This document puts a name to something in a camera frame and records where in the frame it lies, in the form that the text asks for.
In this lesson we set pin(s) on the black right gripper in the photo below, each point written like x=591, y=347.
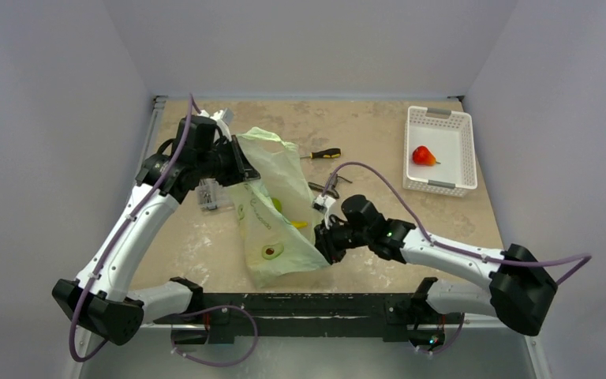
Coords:
x=325, y=238

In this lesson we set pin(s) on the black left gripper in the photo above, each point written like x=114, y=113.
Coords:
x=241, y=170

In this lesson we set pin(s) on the green plastic bag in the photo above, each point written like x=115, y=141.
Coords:
x=272, y=246

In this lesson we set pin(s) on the green fake apple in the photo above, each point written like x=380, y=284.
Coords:
x=277, y=204

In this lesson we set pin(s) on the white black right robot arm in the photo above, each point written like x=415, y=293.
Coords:
x=510, y=285

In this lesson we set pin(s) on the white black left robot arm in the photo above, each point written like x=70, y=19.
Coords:
x=98, y=299

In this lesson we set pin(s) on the yellow fake banana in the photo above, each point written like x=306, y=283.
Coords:
x=299, y=225

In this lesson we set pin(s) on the red fake pear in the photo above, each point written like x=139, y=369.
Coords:
x=422, y=156

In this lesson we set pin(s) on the clear plastic screw box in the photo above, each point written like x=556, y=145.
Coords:
x=212, y=196

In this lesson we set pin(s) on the grey metal faucet tap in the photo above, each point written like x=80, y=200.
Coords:
x=331, y=185

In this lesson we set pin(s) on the yellow black screwdriver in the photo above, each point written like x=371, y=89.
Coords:
x=329, y=153

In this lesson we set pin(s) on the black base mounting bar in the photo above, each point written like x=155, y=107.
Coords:
x=390, y=317

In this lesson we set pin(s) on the white plastic basket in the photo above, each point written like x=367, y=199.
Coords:
x=448, y=135

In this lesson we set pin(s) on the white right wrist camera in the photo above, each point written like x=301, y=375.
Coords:
x=323, y=204

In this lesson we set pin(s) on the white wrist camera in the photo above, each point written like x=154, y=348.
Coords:
x=223, y=118
x=323, y=204

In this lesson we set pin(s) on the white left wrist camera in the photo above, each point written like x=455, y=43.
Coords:
x=223, y=118

